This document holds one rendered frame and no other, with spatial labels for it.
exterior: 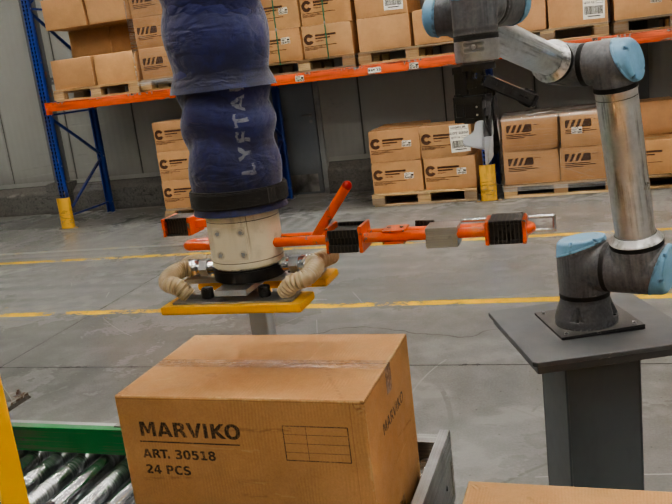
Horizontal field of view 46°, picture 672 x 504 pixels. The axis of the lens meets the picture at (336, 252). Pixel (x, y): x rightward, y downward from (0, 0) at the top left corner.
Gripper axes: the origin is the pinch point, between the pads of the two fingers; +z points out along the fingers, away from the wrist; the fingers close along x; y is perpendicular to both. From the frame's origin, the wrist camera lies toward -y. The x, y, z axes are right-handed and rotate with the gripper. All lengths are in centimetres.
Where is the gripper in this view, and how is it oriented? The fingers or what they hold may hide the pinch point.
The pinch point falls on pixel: (495, 160)
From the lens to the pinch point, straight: 168.4
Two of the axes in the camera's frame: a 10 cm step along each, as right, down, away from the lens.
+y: -9.5, 0.4, 3.2
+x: -3.0, 2.5, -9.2
